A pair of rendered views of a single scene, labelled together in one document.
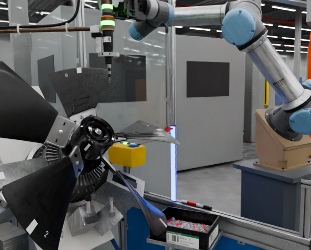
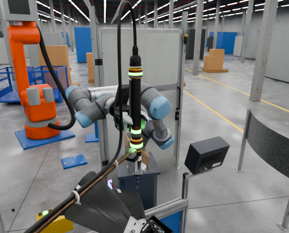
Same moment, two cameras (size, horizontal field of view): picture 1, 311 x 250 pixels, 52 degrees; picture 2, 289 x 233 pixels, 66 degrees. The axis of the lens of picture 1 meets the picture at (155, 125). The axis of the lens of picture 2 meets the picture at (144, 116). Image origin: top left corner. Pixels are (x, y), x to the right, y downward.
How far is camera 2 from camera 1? 1.25 m
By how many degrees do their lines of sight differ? 67
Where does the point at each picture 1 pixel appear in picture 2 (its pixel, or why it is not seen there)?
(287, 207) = (154, 186)
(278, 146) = (145, 157)
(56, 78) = (75, 213)
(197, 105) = not seen: outside the picture
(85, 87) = (106, 203)
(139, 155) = not seen: hidden behind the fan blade
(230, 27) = (160, 110)
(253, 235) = (165, 212)
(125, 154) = (65, 222)
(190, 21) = not seen: hidden behind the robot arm
